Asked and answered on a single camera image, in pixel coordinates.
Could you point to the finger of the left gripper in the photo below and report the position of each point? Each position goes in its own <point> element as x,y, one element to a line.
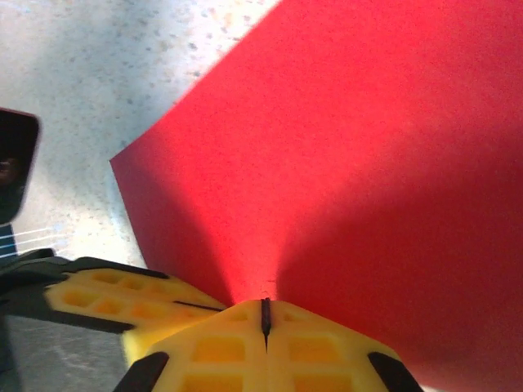
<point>163,326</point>
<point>122,281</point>

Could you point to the red square paper sheet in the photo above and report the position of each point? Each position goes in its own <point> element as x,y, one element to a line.
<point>327,163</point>

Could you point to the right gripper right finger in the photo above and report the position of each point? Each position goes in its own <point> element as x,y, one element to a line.
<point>318,351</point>

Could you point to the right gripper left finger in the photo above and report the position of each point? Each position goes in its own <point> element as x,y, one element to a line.
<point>216,351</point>

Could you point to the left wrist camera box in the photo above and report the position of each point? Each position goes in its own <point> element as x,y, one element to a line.
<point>16,171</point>

